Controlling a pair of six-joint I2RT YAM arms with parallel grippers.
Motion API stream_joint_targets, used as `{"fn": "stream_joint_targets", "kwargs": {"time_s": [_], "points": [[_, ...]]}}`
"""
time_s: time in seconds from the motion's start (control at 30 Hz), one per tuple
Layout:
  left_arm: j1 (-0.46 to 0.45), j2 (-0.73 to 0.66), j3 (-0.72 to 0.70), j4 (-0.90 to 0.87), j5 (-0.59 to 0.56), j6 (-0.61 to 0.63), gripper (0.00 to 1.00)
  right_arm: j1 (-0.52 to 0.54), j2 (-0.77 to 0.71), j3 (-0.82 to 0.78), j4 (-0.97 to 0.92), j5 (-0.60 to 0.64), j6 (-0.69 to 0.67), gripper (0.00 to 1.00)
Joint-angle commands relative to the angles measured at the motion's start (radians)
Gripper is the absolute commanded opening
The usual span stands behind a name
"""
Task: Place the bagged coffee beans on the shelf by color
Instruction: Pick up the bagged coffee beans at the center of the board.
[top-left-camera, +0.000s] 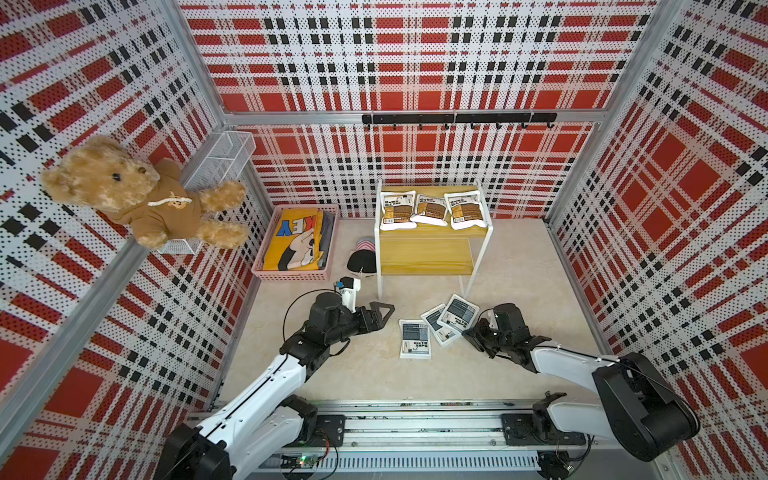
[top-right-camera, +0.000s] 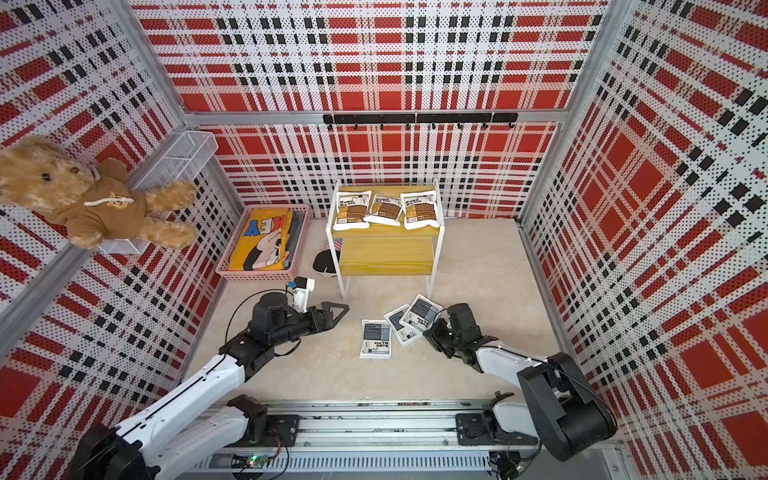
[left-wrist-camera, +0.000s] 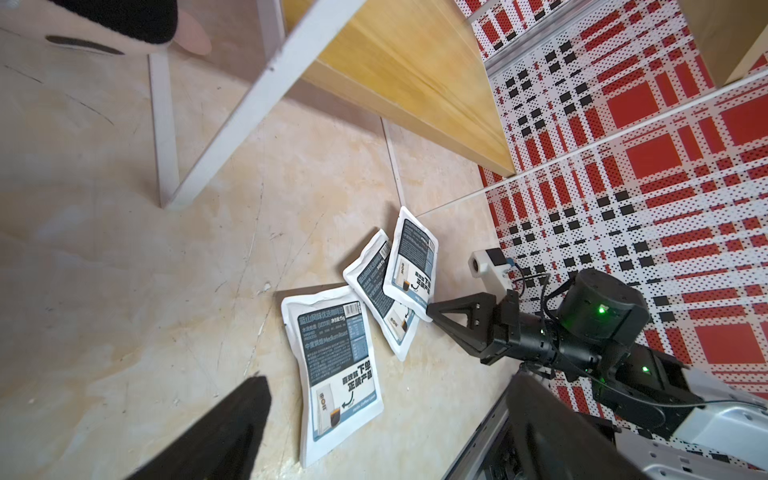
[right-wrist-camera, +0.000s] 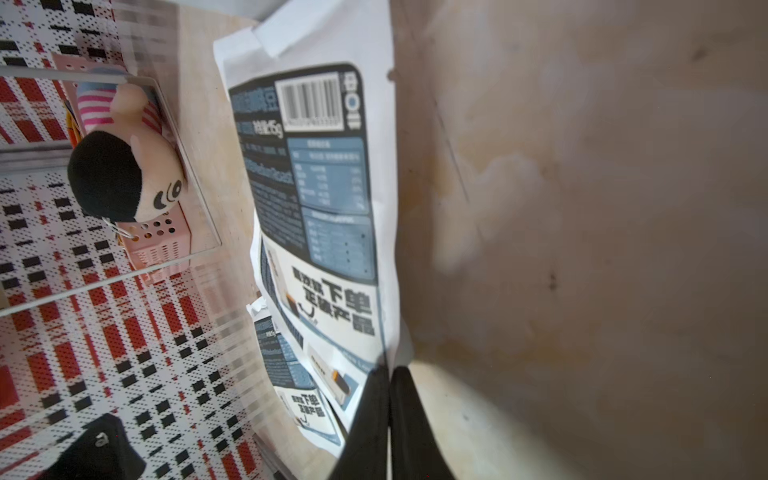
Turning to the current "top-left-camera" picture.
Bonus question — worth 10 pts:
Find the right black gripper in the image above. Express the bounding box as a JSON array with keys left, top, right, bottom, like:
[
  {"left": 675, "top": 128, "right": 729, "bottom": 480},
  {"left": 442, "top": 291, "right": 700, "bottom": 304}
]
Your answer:
[{"left": 461, "top": 317, "right": 511, "bottom": 359}]

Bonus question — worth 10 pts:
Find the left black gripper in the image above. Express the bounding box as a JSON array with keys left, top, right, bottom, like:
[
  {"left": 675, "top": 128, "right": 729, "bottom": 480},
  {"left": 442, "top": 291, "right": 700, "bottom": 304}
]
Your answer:
[{"left": 325, "top": 302, "right": 394, "bottom": 345}]

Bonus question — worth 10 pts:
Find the grey coffee bag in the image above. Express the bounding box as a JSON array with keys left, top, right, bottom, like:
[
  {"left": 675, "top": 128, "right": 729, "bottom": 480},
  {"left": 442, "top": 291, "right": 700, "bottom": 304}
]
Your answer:
[
  {"left": 420, "top": 303, "right": 457, "bottom": 347},
  {"left": 437, "top": 294, "right": 480, "bottom": 335},
  {"left": 399, "top": 319, "right": 432, "bottom": 360}
]

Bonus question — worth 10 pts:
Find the brown coffee bag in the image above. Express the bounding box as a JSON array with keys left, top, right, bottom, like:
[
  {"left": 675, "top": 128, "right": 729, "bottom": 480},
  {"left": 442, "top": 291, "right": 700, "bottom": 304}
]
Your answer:
[
  {"left": 411, "top": 194, "right": 448, "bottom": 227},
  {"left": 379, "top": 190, "right": 417, "bottom": 231},
  {"left": 444, "top": 190, "right": 487, "bottom": 230}
]

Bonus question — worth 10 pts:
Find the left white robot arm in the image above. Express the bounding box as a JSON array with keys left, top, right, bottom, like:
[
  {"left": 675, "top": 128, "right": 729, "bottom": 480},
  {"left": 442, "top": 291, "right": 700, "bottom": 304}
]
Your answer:
[{"left": 154, "top": 290, "right": 395, "bottom": 479}]

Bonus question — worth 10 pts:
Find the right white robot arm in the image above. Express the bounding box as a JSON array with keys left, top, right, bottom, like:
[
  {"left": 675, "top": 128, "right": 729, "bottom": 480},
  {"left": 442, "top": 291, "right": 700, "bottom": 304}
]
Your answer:
[{"left": 462, "top": 303, "right": 701, "bottom": 462}]

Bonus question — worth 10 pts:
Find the yellow two-tier shelf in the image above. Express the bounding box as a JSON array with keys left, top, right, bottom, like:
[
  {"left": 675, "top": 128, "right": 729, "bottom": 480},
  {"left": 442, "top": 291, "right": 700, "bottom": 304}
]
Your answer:
[{"left": 374, "top": 179, "right": 494, "bottom": 300}]

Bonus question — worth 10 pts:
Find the black doll with striped hat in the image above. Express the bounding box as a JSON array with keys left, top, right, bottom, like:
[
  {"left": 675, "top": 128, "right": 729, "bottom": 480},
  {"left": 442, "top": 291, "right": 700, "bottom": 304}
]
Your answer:
[{"left": 346, "top": 237, "right": 378, "bottom": 278}]

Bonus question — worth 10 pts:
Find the yellow printed folded cloth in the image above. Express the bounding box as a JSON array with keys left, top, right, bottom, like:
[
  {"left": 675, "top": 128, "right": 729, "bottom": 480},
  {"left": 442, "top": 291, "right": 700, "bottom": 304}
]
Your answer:
[{"left": 263, "top": 208, "right": 324, "bottom": 271}]

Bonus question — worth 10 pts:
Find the pink plastic basket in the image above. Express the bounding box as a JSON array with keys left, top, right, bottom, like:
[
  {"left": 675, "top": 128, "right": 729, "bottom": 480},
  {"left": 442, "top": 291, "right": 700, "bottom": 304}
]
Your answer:
[{"left": 252, "top": 204, "right": 340, "bottom": 282}]

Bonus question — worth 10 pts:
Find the green circuit board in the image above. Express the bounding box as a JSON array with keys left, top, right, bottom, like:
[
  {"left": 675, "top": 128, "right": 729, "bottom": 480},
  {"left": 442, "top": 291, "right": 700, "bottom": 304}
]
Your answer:
[{"left": 280, "top": 454, "right": 319, "bottom": 470}]

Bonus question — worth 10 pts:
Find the brown teddy bear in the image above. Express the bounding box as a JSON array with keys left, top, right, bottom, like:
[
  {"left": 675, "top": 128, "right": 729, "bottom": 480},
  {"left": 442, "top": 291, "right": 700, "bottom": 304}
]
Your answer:
[{"left": 41, "top": 135, "right": 248, "bottom": 250}]

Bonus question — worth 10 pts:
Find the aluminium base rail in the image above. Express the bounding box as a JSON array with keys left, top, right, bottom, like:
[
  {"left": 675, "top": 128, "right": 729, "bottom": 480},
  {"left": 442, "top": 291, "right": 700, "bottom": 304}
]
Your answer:
[{"left": 173, "top": 400, "right": 679, "bottom": 480}]

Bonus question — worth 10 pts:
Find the black hook rail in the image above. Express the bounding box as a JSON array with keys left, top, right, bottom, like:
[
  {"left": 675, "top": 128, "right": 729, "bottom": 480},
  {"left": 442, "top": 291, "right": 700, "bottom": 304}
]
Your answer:
[{"left": 361, "top": 112, "right": 558, "bottom": 127}]

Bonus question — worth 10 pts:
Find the white wire mesh basket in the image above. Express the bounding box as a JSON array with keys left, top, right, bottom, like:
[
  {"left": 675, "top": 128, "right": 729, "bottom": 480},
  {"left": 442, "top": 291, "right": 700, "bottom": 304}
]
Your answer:
[{"left": 157, "top": 130, "right": 257, "bottom": 256}]

